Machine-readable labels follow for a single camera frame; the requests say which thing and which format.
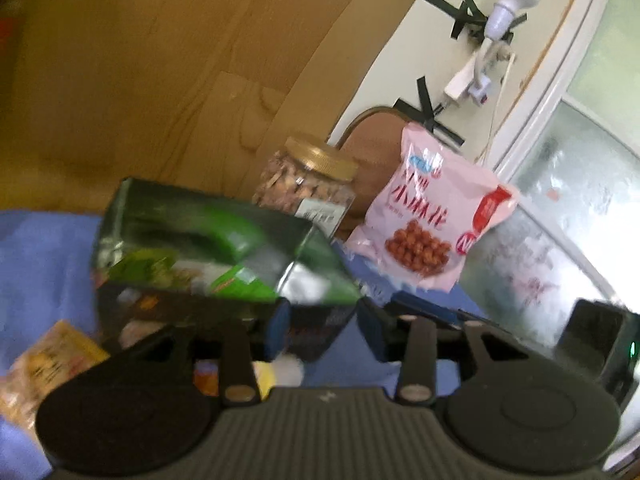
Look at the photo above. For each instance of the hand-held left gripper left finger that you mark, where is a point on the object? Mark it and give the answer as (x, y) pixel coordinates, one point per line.
(279, 331)

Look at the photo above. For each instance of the nut jar with gold lid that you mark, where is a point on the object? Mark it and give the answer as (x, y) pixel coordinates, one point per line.
(300, 185)

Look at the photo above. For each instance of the yellow snack packet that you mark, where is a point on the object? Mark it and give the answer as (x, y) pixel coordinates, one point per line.
(45, 365)

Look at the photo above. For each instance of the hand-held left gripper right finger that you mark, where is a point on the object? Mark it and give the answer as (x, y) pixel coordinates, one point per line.
(372, 334)

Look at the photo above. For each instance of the pink snack bag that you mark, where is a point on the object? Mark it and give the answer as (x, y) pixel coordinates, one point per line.
(425, 195)

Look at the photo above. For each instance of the blue printed cloth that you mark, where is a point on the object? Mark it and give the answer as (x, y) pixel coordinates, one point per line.
(45, 270)

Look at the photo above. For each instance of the wood pattern wall panel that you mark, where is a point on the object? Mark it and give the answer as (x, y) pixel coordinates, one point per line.
(150, 60)

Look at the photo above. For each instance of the white power socket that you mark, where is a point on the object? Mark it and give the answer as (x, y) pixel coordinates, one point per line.
(457, 87)

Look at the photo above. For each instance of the black tape cross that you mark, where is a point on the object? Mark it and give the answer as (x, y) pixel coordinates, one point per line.
(467, 15)
(427, 110)

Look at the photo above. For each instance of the brown chair cushion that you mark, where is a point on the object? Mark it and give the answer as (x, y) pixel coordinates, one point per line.
(375, 145)

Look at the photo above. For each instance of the green snack packet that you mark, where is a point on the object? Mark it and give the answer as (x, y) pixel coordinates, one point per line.
(225, 240)

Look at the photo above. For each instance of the frosted glass window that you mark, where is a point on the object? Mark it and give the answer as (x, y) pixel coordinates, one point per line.
(575, 175)

